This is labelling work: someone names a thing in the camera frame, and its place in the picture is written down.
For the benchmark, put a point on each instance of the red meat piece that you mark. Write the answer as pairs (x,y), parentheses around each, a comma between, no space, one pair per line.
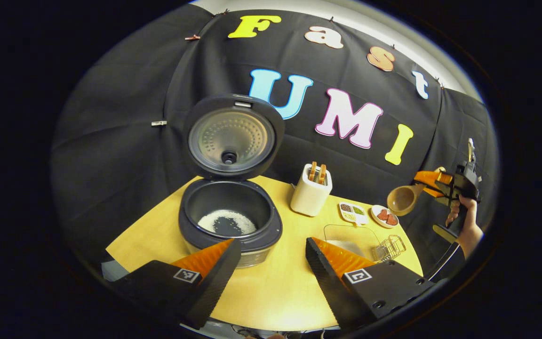
(392,219)
(382,215)

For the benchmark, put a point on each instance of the wooden spoon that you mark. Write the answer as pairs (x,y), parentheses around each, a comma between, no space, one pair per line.
(402,200)

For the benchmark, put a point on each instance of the dark grey rice cooker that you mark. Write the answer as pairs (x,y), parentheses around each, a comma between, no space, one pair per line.
(226,197)

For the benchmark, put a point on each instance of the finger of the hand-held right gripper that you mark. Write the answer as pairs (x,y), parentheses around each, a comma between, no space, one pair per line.
(431,177)
(438,195)

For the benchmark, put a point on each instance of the black backdrop cloth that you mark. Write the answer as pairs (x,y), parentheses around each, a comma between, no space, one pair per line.
(111,141)

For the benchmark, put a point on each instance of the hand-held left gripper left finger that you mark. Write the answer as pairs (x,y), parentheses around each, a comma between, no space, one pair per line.
(214,287)

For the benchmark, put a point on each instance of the copper cloth clip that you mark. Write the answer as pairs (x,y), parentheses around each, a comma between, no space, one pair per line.
(193,37)

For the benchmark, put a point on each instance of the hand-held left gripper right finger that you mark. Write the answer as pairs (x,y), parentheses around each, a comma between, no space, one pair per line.
(330,287)

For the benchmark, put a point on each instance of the small white round plate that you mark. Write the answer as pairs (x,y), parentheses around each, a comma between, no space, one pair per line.
(374,219)

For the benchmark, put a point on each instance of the white divided grain dish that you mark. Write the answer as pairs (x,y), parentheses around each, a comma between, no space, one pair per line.
(346,216)

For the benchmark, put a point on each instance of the white toaster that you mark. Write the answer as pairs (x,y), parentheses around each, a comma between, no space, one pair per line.
(309,197)

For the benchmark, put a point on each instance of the clear plastic rice container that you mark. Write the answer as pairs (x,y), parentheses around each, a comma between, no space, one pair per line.
(351,246)

